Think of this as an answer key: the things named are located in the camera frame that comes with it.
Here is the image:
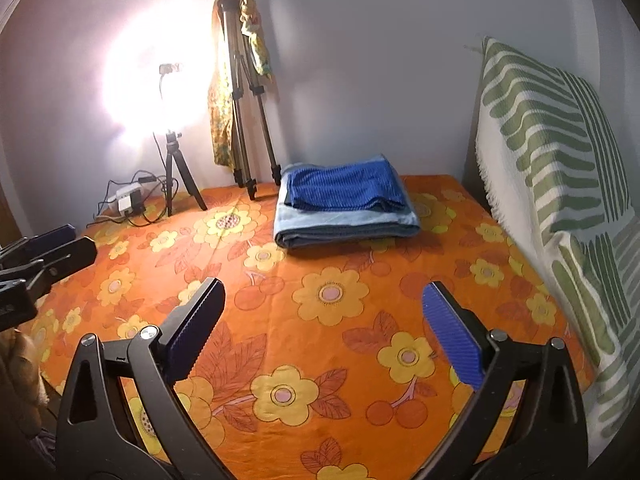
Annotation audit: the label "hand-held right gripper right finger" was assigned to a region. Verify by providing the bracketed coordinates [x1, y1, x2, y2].
[415, 281, 591, 480]

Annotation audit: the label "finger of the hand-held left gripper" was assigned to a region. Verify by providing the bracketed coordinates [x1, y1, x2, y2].
[20, 225, 77, 257]
[0, 237, 98, 295]

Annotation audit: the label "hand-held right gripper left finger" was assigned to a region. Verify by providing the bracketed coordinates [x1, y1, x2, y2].
[55, 276, 236, 480]

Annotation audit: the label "blue striped pants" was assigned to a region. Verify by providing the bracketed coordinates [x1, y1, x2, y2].
[284, 157, 408, 213]

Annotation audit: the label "white power strip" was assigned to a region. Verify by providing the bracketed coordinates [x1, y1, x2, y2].
[115, 185, 147, 206]

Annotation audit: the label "orange floral tablecloth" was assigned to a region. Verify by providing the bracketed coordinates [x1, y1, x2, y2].
[20, 174, 598, 480]

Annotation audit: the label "small black tripod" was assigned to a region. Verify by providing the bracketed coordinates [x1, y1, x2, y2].
[159, 130, 208, 217]

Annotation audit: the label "floral patterned scarf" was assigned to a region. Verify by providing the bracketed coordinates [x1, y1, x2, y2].
[207, 0, 275, 168]

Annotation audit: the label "green white striped cushion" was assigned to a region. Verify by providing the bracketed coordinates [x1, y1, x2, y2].
[475, 36, 640, 466]

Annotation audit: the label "tall silver tripod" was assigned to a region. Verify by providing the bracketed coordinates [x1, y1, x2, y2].
[216, 0, 283, 202]

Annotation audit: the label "round ring light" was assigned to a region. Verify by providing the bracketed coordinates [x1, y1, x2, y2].
[100, 7, 221, 136]

